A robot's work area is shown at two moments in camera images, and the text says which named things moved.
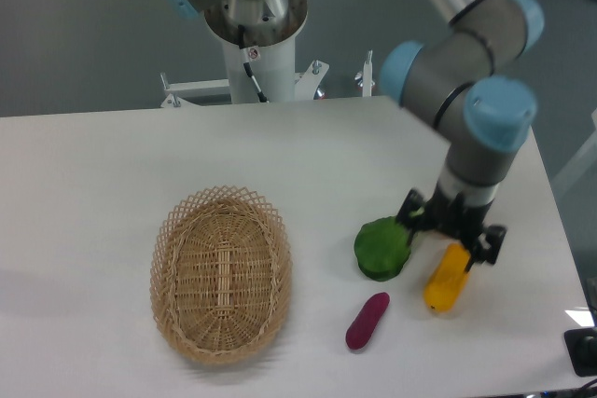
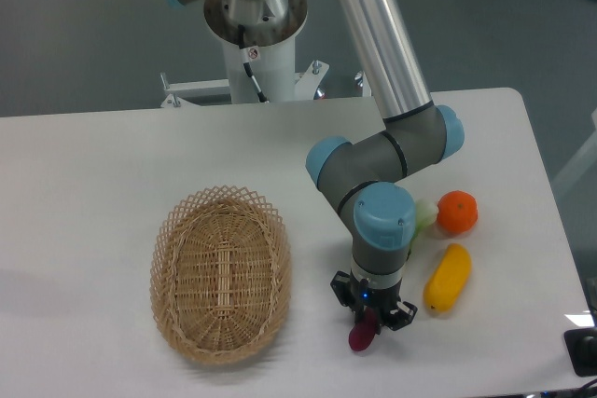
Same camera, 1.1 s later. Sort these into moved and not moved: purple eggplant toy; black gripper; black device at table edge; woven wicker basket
Moved: black gripper
Not moved: woven wicker basket; black device at table edge; purple eggplant toy
